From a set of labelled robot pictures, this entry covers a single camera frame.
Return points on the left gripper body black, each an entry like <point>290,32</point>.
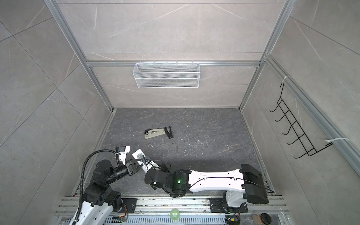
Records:
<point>130,171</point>

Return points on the white remote control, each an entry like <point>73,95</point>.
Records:
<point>150,164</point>

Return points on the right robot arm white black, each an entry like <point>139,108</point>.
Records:
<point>240,186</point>

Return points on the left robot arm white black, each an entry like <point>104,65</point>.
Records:
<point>99,200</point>

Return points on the grey black stapler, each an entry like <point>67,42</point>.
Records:
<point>151,133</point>

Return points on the green round sticker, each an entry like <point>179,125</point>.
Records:
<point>174,214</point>

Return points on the black round cap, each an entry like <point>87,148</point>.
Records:
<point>266,219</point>

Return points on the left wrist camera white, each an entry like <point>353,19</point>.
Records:
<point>121,154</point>

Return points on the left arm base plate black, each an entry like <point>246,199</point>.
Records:
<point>126,204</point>

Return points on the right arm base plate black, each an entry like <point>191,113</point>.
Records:
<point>219,205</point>

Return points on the white wire mesh basket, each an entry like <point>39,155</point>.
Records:
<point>167,75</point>

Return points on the black wire hook rack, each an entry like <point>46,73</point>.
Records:
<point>296,128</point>

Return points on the white cable tie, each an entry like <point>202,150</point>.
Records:
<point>337,139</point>

